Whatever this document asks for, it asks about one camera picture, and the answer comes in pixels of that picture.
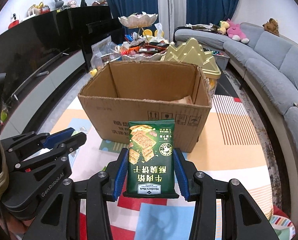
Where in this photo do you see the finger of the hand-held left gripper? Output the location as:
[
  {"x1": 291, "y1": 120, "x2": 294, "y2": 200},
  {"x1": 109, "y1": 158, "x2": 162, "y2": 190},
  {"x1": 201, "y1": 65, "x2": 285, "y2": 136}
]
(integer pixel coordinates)
[
  {"x1": 12, "y1": 132, "x2": 88, "y2": 173},
  {"x1": 0, "y1": 127, "x2": 76, "y2": 161}
]

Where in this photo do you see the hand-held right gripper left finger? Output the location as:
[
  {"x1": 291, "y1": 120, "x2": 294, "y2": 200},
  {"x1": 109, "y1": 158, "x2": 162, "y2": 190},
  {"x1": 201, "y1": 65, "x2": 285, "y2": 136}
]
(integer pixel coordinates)
[{"x1": 21, "y1": 148, "x2": 129, "y2": 240}]

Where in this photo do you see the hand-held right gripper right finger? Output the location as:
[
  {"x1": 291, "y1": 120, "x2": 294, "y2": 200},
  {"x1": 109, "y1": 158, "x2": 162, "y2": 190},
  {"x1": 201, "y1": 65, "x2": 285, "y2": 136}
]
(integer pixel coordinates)
[{"x1": 173, "y1": 148, "x2": 278, "y2": 240}]

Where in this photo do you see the dark green cracker packet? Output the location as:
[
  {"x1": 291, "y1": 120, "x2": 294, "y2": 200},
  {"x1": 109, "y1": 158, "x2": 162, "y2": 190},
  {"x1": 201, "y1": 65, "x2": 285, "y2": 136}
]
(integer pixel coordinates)
[{"x1": 122, "y1": 119, "x2": 180, "y2": 198}]

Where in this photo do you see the brown cardboard box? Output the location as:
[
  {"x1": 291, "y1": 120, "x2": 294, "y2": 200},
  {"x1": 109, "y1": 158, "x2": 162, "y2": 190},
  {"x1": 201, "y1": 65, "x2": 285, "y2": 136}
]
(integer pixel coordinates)
[{"x1": 78, "y1": 60, "x2": 212, "y2": 153}]

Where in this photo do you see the grey television cabinet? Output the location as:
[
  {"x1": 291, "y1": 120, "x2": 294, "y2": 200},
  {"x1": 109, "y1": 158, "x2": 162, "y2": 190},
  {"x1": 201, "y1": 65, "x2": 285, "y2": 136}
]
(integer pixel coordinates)
[{"x1": 0, "y1": 49, "x2": 86, "y2": 140}]

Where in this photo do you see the colourful play mat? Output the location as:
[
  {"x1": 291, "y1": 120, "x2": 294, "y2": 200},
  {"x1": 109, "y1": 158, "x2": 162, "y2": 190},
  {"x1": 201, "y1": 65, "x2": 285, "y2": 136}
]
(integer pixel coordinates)
[{"x1": 36, "y1": 90, "x2": 297, "y2": 240}]

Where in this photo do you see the clear plastic bag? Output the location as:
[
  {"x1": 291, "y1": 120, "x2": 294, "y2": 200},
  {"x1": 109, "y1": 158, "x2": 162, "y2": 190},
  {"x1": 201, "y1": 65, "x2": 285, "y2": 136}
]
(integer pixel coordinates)
[{"x1": 90, "y1": 36, "x2": 122, "y2": 70}]

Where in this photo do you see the black TV cabinet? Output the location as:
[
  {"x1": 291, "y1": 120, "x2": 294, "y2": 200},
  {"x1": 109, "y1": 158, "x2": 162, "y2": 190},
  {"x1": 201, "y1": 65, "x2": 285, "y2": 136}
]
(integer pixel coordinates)
[{"x1": 0, "y1": 5, "x2": 112, "y2": 100}]

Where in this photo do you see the red striped cushion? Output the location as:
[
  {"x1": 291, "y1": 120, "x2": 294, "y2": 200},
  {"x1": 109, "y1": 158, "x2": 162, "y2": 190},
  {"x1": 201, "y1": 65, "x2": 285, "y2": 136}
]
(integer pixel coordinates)
[{"x1": 267, "y1": 200, "x2": 297, "y2": 240}]

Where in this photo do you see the black glossy cabinet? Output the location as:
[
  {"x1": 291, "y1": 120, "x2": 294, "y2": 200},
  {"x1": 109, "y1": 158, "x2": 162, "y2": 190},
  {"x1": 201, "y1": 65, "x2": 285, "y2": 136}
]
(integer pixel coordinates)
[{"x1": 81, "y1": 21, "x2": 126, "y2": 68}]

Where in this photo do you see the pile of assorted snack packets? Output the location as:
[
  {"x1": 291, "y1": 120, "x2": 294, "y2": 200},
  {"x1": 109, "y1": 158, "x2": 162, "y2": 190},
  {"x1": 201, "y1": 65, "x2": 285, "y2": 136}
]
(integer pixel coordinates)
[{"x1": 119, "y1": 31, "x2": 171, "y2": 55}]

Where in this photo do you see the grey storage bin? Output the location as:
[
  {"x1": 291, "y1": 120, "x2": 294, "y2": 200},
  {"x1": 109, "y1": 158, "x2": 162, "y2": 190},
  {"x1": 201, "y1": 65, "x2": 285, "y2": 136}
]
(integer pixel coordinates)
[{"x1": 209, "y1": 49, "x2": 231, "y2": 69}]

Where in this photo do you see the gold tree-shaped box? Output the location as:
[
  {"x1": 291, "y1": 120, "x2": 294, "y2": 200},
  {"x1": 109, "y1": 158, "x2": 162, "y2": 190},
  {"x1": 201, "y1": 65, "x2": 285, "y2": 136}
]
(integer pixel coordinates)
[{"x1": 160, "y1": 37, "x2": 222, "y2": 79}]

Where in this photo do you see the row of toys and ornaments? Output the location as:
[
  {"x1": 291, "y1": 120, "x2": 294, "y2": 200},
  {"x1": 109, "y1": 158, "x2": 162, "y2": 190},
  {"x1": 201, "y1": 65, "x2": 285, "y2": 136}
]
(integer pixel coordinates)
[{"x1": 9, "y1": 0, "x2": 109, "y2": 29}]

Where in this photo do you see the small shell-shaped dish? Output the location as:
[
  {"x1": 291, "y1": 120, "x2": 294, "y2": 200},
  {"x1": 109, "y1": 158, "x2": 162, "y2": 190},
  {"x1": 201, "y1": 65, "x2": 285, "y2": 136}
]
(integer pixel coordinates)
[{"x1": 118, "y1": 12, "x2": 159, "y2": 28}]

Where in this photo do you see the grey curved sofa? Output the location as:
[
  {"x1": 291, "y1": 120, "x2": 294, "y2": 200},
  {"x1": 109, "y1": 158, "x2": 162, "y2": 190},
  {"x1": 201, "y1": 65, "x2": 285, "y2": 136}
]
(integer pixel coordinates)
[{"x1": 173, "y1": 22, "x2": 298, "y2": 220}]

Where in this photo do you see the patterned cloth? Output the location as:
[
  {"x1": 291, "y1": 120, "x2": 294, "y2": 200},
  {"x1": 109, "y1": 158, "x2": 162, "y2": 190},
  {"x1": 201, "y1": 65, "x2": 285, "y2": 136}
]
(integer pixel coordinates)
[{"x1": 185, "y1": 23, "x2": 221, "y2": 32}]

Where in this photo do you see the yellow plush toy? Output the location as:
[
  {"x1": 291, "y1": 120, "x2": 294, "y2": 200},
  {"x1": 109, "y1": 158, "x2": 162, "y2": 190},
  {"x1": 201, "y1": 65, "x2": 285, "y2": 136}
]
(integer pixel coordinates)
[{"x1": 218, "y1": 20, "x2": 230, "y2": 34}]

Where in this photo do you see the pink plush toy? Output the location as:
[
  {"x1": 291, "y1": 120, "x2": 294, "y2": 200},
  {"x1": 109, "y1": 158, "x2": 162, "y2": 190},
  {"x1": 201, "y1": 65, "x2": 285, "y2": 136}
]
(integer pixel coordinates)
[{"x1": 225, "y1": 18, "x2": 250, "y2": 43}]

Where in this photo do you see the white sheer curtain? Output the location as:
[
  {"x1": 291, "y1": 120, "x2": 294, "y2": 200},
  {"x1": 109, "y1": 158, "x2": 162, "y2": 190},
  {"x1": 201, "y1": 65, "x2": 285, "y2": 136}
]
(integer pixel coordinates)
[{"x1": 158, "y1": 0, "x2": 188, "y2": 29}]

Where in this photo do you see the brown teddy bear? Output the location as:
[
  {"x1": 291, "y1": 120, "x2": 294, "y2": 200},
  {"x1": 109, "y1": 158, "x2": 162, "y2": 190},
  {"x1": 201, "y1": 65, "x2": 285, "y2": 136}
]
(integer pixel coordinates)
[{"x1": 262, "y1": 18, "x2": 280, "y2": 37}]

